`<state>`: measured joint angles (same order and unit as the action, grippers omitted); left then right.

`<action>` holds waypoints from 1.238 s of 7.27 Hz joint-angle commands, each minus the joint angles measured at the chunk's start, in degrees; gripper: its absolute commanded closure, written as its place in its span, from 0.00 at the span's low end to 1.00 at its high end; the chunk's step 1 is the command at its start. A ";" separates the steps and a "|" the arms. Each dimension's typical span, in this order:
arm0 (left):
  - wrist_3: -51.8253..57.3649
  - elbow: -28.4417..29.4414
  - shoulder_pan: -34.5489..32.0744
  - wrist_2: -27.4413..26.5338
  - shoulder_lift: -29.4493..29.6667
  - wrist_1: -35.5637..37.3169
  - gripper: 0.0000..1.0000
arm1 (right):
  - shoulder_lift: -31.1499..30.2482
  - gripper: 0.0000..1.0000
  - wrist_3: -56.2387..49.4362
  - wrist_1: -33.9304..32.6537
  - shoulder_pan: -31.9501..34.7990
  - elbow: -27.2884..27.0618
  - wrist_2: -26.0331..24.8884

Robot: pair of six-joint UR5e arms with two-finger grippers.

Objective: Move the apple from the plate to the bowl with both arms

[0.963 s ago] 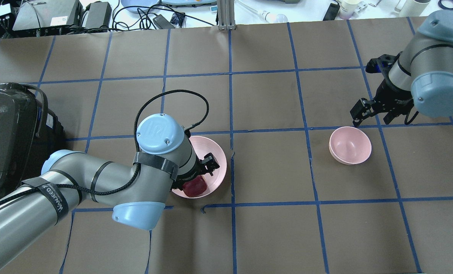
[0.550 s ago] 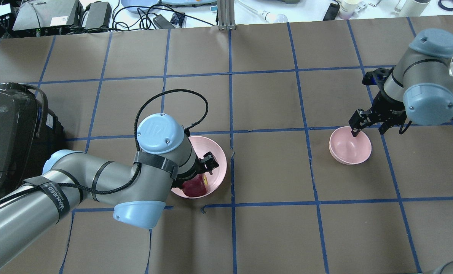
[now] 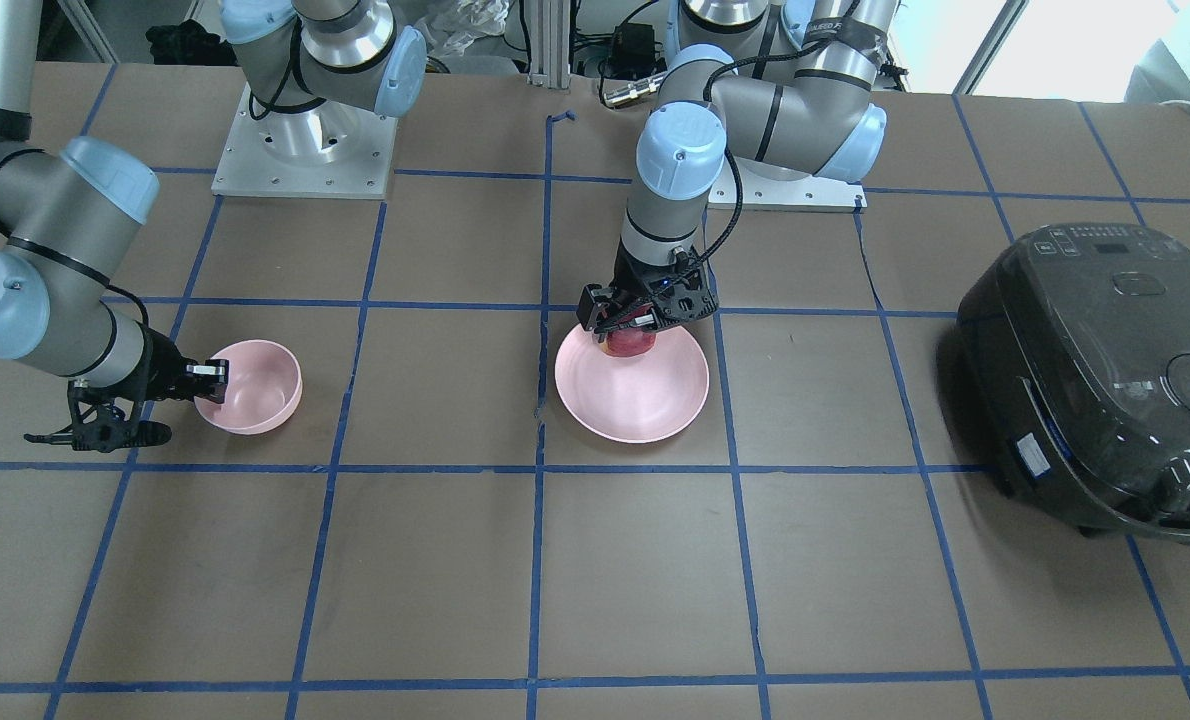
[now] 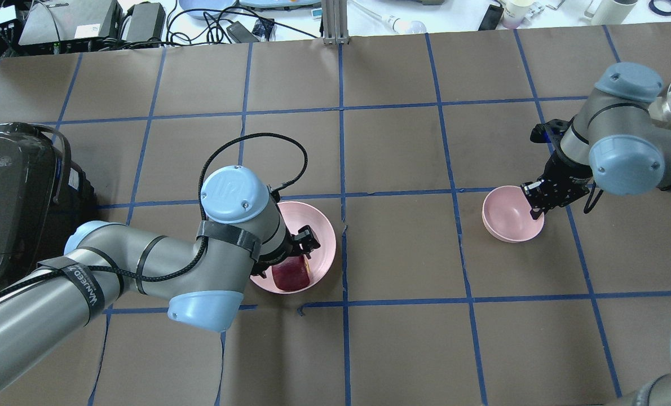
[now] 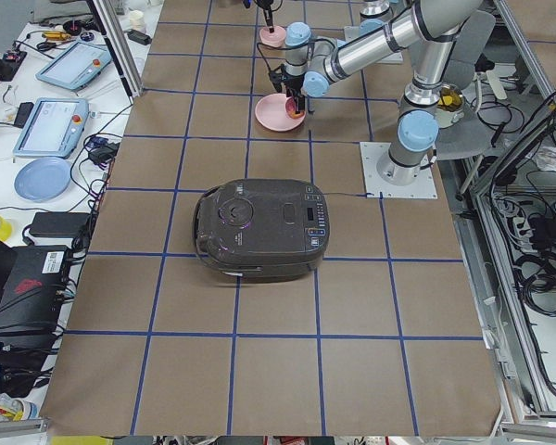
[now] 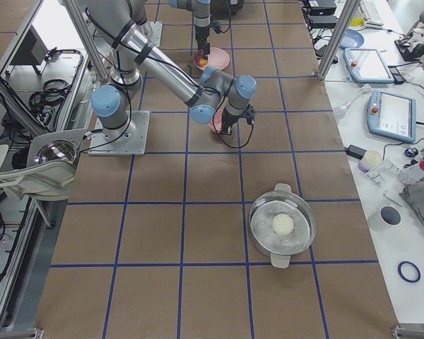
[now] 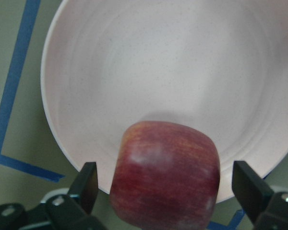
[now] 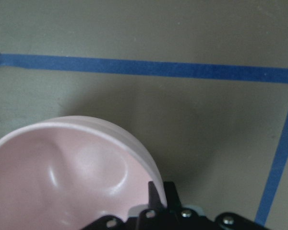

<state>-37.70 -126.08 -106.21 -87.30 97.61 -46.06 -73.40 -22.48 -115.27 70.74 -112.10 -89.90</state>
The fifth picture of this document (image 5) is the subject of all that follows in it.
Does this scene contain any blue teach pendant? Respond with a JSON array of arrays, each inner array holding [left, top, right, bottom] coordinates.
[[13, 97, 89, 159], [35, 41, 112, 91]]

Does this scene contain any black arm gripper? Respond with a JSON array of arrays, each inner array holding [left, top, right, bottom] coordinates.
[[261, 0, 314, 116]]

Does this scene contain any dark grey rice cooker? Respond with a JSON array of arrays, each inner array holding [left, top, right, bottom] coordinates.
[[193, 178, 330, 280]]

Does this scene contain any blue teach pendant upper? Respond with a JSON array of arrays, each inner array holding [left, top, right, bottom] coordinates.
[[35, 41, 112, 91]]

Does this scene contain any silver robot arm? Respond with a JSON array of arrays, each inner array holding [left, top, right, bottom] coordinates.
[[243, 0, 393, 33], [268, 1, 481, 117]]

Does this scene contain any blue teach pendant lower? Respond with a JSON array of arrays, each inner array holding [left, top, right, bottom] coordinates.
[[13, 97, 89, 159]]

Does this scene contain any pink plate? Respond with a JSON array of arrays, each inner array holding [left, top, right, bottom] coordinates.
[[254, 93, 305, 133]]

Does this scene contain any red apple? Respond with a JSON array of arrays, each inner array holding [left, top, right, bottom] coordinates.
[[284, 97, 305, 120]]

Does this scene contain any blue plate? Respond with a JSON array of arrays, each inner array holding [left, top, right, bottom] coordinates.
[[14, 157, 71, 202]]

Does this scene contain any pink bowl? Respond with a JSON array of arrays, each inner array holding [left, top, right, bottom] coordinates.
[[259, 25, 286, 48]]

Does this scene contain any black power adapter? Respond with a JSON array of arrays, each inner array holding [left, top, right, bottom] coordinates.
[[22, 211, 90, 245]]

